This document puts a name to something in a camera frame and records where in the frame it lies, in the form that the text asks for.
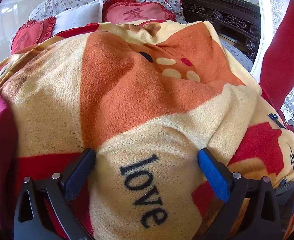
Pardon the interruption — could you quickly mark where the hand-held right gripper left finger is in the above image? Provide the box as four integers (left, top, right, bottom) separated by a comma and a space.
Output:
13, 148, 96, 240

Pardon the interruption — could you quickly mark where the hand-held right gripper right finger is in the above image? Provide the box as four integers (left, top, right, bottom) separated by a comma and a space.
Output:
198, 148, 284, 240

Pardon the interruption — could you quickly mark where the black plastic object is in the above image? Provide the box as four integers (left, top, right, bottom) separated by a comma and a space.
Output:
274, 181, 294, 230

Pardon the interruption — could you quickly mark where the printed fleece blanket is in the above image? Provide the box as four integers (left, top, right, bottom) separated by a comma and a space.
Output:
0, 20, 294, 240

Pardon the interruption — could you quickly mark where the red cloth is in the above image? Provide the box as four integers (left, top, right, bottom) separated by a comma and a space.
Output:
258, 0, 294, 109

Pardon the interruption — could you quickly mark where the red heart-shaped pillow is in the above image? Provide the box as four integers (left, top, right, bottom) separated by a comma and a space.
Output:
102, 0, 177, 25
10, 16, 57, 54

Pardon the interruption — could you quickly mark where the dark carved wooden headboard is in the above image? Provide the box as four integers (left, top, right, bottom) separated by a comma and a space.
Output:
176, 0, 262, 62

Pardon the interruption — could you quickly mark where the white pillow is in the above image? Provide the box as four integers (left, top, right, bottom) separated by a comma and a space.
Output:
52, 0, 104, 34

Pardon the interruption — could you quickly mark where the white curved frame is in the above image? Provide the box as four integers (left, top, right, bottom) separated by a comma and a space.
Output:
249, 0, 271, 77

